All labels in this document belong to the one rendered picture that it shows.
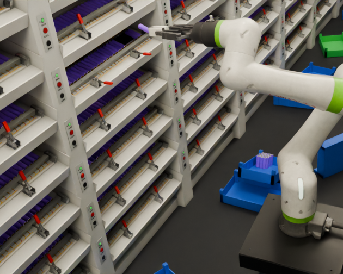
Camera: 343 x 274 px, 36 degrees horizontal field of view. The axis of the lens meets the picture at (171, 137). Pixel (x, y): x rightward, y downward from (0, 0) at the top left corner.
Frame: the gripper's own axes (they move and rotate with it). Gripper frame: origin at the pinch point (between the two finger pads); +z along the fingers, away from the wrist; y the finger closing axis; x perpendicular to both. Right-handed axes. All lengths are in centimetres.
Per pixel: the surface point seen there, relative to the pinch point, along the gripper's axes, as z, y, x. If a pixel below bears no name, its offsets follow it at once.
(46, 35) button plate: 14.2, 39.3, -10.8
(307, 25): 42, -240, 75
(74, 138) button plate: 17.4, 36.4, 28.6
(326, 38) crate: 34, -258, 92
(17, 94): 15, 55, 3
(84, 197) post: 19, 37, 54
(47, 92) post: 16.5, 42.9, 7.4
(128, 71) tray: 19.8, -1.5, 17.9
